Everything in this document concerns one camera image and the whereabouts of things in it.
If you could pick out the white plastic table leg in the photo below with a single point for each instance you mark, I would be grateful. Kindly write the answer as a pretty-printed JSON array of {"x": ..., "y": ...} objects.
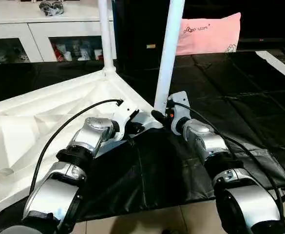
[
  {"x": 106, "y": 34},
  {"x": 169, "y": 53}
]

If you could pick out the white plastic table top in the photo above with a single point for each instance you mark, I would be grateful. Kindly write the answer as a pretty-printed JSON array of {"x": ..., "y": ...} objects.
[{"x": 45, "y": 117}]

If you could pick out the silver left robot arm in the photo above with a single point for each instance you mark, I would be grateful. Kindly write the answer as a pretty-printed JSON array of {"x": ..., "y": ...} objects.
[{"x": 81, "y": 151}]

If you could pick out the black work mat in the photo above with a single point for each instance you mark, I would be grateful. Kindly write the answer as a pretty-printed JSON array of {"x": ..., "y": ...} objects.
[{"x": 230, "y": 97}]

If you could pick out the black furniture with yellow label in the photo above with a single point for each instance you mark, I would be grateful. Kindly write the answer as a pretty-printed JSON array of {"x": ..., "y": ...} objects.
[{"x": 142, "y": 27}]

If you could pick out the pink pillow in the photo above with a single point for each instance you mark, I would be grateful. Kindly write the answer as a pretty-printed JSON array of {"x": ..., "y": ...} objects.
[{"x": 210, "y": 34}]

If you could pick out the dark low tv bench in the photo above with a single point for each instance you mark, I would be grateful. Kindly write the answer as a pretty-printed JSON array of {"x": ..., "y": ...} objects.
[{"x": 269, "y": 44}]

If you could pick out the white cabinet with glass doors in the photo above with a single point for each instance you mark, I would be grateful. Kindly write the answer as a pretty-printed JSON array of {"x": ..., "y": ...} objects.
[{"x": 35, "y": 31}]

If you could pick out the dark ornament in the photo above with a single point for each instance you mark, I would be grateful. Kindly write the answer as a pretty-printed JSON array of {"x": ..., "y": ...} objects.
[{"x": 51, "y": 7}]

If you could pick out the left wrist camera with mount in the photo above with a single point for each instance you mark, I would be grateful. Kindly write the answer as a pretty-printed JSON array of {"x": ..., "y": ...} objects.
[{"x": 125, "y": 116}]

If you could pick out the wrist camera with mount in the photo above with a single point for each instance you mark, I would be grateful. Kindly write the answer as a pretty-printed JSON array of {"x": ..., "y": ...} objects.
[
  {"x": 181, "y": 104},
  {"x": 125, "y": 116}
]

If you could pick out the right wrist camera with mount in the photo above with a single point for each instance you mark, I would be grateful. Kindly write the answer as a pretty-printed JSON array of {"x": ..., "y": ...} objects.
[{"x": 181, "y": 104}]

